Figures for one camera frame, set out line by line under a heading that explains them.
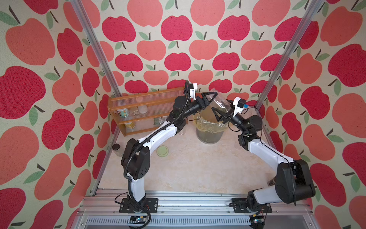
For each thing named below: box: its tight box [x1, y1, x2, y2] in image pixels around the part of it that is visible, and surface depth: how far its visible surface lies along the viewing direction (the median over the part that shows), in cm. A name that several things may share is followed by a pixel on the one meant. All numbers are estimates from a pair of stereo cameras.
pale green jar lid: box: [156, 145, 169, 158], surface depth 95 cm
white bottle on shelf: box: [137, 104, 148, 115], surface depth 98 cm
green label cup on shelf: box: [116, 108, 129, 118], surface depth 95 cm
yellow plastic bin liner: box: [193, 106, 230, 134], surface depth 79 cm
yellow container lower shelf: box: [124, 122, 136, 129], surface depth 105 cm
